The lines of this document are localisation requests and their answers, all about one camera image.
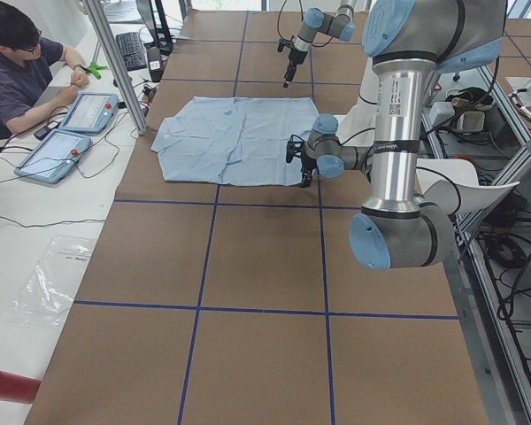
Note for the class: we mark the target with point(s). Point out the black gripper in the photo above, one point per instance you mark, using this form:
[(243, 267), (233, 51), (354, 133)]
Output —
[(293, 57), (306, 165)]

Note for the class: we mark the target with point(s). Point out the light blue button-up shirt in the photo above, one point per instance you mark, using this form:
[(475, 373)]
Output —
[(237, 141)]

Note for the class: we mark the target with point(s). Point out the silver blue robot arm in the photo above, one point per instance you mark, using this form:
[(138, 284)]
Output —
[(408, 43), (315, 21)]

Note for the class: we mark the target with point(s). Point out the black computer keyboard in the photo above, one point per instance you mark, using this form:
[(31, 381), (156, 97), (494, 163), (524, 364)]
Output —
[(132, 50)]

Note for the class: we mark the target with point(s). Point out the green plastic clamp tool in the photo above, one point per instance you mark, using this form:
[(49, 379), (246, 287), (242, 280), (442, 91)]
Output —
[(95, 69)]

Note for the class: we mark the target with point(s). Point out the blue teach pendant tablet upper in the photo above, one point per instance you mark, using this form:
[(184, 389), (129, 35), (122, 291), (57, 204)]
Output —
[(90, 113)]

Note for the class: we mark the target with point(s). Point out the blue teach pendant tablet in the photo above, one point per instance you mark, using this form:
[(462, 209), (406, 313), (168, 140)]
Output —
[(56, 155), (90, 113)]

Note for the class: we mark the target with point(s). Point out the blue teach pendant tablet lower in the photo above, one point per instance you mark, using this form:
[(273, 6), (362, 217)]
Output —
[(56, 155)]

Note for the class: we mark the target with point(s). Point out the seated person dark shirt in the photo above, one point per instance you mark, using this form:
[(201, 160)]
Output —
[(25, 60)]

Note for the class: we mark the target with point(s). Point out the clear plastic zip bag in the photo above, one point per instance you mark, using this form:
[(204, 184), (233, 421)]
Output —
[(47, 296)]

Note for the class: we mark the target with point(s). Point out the red cylinder object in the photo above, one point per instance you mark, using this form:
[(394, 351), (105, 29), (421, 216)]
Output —
[(18, 388)]

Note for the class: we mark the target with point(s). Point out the grey aluminium frame post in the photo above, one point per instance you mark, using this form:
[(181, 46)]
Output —
[(106, 38)]

